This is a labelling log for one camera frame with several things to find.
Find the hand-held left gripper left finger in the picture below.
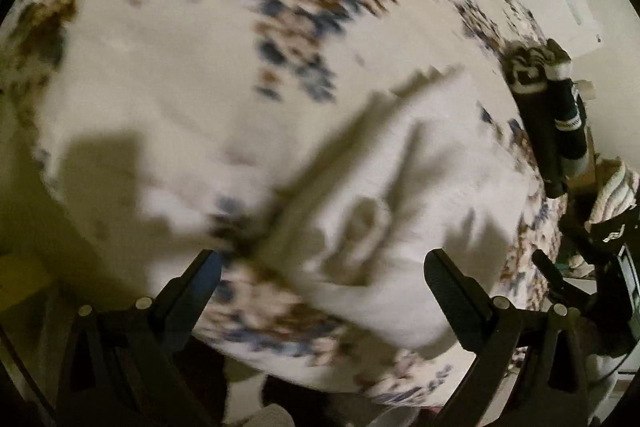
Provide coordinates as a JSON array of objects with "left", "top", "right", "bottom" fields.
[{"left": 55, "top": 249, "right": 224, "bottom": 427}]

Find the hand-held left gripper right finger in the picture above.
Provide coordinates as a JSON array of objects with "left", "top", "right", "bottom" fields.
[{"left": 424, "top": 249, "right": 590, "bottom": 427}]

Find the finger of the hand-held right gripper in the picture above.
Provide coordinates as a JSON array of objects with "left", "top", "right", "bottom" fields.
[{"left": 531, "top": 249, "right": 598, "bottom": 313}]

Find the white knitted sweater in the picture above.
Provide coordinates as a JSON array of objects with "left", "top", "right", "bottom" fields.
[{"left": 250, "top": 64, "right": 543, "bottom": 350}]

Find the black striped folded sweater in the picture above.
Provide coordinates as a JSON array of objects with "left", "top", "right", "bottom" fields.
[{"left": 501, "top": 38, "right": 590, "bottom": 198}]

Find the floral quilt bed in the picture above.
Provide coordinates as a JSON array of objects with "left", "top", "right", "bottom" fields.
[{"left": 0, "top": 0, "right": 566, "bottom": 408}]

